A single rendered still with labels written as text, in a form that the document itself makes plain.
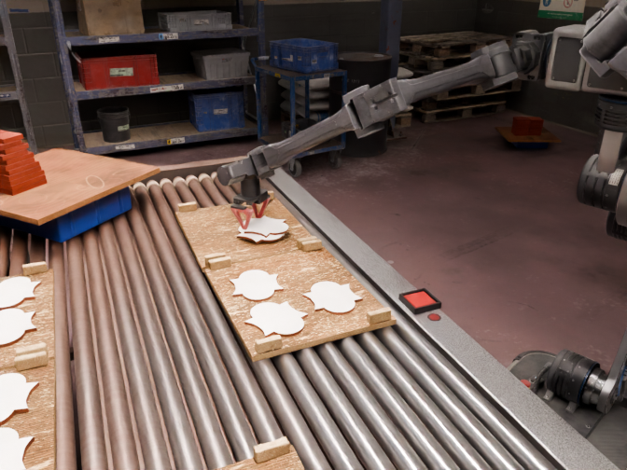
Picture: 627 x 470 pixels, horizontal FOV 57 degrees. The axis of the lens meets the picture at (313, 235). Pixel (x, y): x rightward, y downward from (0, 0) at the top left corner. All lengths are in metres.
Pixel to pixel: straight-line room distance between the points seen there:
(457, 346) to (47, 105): 5.38
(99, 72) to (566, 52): 4.47
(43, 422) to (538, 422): 0.90
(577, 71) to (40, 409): 1.46
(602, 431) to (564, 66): 1.24
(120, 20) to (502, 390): 4.91
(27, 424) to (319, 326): 0.61
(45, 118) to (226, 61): 1.86
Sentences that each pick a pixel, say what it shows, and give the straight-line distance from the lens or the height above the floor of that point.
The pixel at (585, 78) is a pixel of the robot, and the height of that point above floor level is 1.41.
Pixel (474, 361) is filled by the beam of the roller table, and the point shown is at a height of 0.92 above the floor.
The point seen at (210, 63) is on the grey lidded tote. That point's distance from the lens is 5.76.
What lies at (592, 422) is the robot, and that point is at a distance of 2.27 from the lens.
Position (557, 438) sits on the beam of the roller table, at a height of 0.92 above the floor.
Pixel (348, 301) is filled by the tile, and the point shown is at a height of 0.94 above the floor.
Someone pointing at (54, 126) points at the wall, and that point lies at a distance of 6.29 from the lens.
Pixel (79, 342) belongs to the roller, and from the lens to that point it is 1.39.
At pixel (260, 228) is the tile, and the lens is 1.72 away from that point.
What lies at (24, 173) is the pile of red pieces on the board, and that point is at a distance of 1.98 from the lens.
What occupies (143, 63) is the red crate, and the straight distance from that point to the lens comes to 5.61.
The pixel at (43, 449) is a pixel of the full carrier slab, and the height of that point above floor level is 0.94.
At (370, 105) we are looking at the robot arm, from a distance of 1.37.
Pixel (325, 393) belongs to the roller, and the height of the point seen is 0.91.
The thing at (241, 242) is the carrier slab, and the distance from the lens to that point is 1.70.
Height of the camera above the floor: 1.68
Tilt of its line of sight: 26 degrees down
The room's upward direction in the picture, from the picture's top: straight up
